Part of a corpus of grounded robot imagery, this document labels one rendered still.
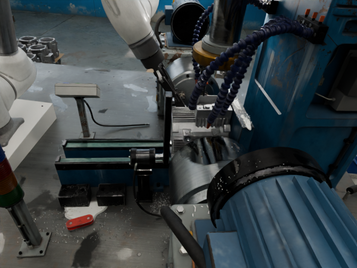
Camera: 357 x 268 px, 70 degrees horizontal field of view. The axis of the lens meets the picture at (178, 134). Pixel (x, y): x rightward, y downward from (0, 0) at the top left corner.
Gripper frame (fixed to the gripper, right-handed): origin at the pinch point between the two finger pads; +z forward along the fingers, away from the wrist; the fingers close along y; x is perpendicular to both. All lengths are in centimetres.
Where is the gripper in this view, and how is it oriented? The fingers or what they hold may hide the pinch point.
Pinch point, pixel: (177, 100)
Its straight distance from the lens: 95.0
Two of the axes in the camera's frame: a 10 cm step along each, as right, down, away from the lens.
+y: -0.8, -6.1, 7.9
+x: -8.9, 4.0, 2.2
